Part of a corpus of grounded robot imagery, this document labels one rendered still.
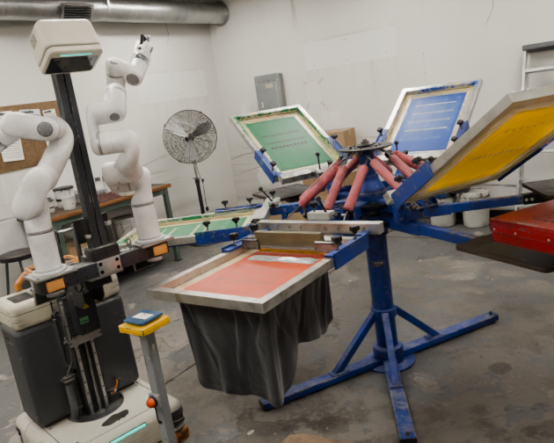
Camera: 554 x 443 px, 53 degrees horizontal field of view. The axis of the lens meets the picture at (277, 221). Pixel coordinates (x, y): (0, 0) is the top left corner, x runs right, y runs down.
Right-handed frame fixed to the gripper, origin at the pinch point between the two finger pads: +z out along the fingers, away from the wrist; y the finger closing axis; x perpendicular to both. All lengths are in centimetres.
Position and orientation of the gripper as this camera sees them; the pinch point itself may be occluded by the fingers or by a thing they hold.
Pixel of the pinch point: (147, 43)
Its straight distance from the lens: 261.7
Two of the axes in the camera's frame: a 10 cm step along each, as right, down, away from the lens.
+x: 10.0, 0.3, -0.4
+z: 0.5, -7.2, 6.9
